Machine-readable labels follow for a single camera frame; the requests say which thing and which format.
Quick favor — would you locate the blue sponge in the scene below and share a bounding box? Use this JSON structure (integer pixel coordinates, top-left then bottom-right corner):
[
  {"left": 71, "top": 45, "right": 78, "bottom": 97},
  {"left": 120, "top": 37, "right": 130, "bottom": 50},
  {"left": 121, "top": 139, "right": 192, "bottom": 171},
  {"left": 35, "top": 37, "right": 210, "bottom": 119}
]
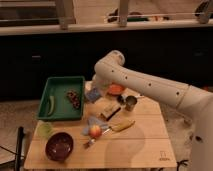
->
[{"left": 85, "top": 88, "right": 101, "bottom": 103}]

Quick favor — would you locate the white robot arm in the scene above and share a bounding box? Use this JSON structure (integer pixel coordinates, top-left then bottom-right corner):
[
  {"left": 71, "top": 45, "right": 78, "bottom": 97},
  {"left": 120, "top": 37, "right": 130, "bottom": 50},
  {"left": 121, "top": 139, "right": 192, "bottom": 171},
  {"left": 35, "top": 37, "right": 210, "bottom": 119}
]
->
[{"left": 94, "top": 50, "right": 213, "bottom": 171}]

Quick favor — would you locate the small metal measuring cup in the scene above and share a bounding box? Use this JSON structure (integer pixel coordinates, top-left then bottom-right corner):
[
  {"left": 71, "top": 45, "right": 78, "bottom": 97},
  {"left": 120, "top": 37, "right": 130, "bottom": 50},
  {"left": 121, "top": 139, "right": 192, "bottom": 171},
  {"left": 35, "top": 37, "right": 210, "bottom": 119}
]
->
[{"left": 117, "top": 95, "right": 127, "bottom": 104}]

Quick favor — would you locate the light green cup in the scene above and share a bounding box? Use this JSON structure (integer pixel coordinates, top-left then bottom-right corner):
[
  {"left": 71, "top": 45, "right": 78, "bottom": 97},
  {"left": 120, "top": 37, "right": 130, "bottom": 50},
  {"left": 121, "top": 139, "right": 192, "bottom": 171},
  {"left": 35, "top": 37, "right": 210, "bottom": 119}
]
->
[{"left": 37, "top": 122, "right": 53, "bottom": 139}]

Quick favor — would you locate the orange bowl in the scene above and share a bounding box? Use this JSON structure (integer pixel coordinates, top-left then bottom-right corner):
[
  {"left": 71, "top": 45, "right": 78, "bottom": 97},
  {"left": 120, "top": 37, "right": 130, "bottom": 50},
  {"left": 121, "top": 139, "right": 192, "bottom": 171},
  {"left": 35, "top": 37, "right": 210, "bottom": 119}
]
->
[{"left": 107, "top": 84, "right": 125, "bottom": 95}]

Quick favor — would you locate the brown block with black edge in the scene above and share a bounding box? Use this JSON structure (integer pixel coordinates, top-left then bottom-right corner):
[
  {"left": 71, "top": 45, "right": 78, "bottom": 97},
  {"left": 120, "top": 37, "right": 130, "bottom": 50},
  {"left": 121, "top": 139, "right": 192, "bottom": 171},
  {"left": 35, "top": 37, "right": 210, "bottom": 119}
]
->
[{"left": 101, "top": 104, "right": 121, "bottom": 121}]

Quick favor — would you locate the dark grape bunch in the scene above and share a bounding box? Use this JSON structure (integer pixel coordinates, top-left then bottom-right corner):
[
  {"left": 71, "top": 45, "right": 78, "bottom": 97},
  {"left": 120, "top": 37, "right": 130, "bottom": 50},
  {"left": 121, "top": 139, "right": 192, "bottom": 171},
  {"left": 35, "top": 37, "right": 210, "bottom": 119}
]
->
[{"left": 67, "top": 90, "right": 80, "bottom": 109}]

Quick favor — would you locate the blue cloth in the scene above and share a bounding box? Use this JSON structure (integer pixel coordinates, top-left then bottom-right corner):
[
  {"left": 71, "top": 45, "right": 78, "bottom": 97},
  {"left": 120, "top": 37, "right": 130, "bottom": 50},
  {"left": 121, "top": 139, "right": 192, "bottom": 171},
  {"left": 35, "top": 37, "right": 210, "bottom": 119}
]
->
[{"left": 81, "top": 116, "right": 108, "bottom": 136}]

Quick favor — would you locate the green plastic tray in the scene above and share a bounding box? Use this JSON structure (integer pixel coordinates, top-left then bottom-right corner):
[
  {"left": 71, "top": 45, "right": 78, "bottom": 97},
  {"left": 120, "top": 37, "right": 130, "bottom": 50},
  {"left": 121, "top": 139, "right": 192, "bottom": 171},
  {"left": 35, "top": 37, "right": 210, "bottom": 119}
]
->
[{"left": 37, "top": 76, "right": 85, "bottom": 121}]

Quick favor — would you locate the yellow banana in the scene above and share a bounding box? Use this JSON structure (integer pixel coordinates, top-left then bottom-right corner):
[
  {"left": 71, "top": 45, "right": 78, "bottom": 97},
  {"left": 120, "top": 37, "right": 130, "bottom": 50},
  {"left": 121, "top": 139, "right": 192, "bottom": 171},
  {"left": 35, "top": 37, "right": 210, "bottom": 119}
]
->
[{"left": 111, "top": 120, "right": 134, "bottom": 132}]

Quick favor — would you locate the red apple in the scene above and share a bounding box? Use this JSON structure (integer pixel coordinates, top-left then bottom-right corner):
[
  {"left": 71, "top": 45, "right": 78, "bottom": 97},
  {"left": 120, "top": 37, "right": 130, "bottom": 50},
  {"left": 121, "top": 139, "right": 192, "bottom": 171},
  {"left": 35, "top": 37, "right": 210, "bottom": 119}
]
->
[{"left": 89, "top": 125, "right": 102, "bottom": 138}]

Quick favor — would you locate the dark purple bowl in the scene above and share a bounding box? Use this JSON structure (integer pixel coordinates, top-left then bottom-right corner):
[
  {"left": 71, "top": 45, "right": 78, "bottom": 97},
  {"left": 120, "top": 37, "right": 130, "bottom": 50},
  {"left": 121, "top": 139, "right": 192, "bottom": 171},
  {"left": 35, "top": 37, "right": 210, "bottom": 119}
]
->
[{"left": 45, "top": 132, "right": 74, "bottom": 162}]

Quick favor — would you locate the black pole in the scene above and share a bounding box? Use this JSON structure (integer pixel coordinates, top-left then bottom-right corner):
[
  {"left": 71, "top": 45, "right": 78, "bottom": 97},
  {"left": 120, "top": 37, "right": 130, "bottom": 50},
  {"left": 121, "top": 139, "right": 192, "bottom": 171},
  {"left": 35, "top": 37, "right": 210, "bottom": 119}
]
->
[{"left": 14, "top": 127, "right": 24, "bottom": 171}]

